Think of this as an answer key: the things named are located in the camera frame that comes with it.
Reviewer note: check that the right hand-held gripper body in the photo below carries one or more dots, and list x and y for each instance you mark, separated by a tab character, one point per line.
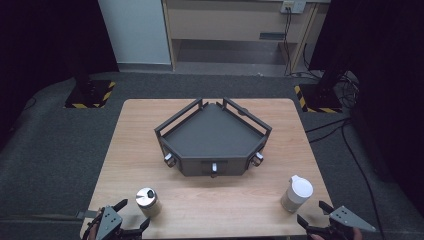
348	218

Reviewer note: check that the dark grey corner rack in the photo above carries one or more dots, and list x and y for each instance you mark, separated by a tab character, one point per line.
213	133

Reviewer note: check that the small metal can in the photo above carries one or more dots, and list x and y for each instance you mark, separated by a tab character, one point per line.
147	200

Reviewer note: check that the white bottle with white lid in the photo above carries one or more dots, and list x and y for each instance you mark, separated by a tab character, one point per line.
296	195

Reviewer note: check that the black stand with striped base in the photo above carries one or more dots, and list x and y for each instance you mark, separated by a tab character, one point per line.
320	98
88	95

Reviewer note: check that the white panel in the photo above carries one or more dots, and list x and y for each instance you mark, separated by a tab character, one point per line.
136	30

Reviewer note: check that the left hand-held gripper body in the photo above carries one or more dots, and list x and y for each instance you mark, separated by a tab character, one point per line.
109	220

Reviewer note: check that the white wall socket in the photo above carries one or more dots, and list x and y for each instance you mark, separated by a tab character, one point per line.
292	6

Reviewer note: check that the person's right hand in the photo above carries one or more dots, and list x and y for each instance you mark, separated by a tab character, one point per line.
356	235

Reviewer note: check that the black curtain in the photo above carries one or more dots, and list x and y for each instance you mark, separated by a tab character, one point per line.
40	40
390	83

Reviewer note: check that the person's left hand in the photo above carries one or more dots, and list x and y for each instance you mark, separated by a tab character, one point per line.
92	231

